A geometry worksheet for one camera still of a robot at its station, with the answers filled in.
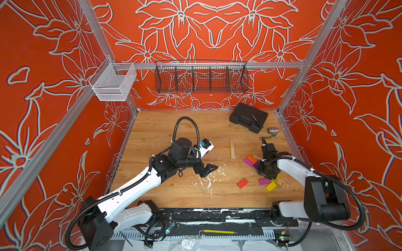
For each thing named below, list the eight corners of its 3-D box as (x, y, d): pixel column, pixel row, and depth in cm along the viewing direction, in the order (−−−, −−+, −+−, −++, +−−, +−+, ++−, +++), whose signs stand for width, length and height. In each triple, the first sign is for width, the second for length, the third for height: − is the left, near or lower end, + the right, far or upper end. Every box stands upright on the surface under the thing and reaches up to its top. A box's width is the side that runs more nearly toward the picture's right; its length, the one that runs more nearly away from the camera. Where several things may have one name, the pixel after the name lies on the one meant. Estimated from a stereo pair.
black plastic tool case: (227, 121, 115) (228, 114, 110) (239, 105, 126) (241, 99, 121) (258, 135, 106) (261, 129, 101) (268, 117, 117) (271, 111, 112)
